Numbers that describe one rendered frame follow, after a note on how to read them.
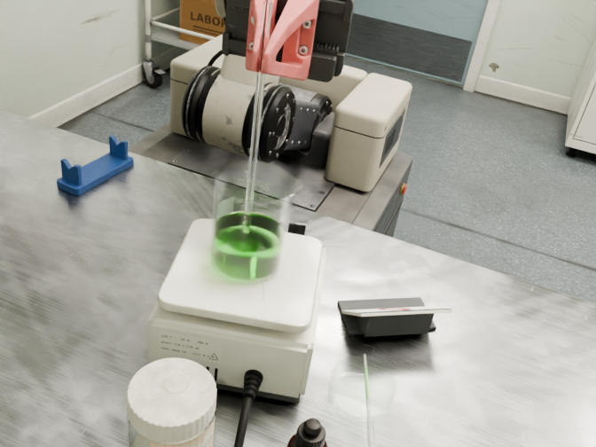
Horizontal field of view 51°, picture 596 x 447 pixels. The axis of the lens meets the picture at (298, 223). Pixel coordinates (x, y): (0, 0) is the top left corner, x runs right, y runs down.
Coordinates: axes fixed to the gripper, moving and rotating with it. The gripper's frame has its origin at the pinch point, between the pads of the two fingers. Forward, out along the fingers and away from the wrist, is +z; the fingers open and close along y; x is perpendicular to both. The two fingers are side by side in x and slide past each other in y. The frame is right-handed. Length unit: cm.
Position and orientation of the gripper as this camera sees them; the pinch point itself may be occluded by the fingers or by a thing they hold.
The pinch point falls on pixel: (262, 58)
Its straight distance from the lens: 45.3
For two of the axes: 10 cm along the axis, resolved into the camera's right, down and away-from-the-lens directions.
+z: -1.8, 5.4, -8.2
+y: 9.8, 2.0, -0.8
